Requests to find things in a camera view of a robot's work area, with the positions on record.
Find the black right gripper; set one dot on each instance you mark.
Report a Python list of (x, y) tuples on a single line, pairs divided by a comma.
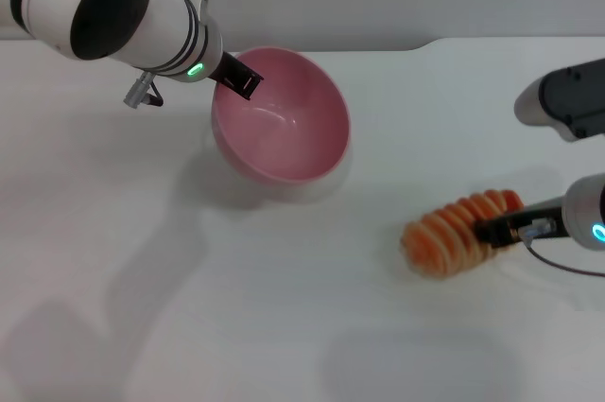
[(543, 220)]

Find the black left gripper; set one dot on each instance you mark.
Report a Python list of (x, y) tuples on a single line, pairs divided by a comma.
[(227, 66)]

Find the orange striped bread roll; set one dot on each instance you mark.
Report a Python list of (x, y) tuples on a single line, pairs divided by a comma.
[(444, 241)]

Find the pink plastic bowl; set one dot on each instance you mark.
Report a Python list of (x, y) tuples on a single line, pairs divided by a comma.
[(283, 120)]

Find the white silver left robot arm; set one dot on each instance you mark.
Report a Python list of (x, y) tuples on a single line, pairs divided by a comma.
[(118, 14)]

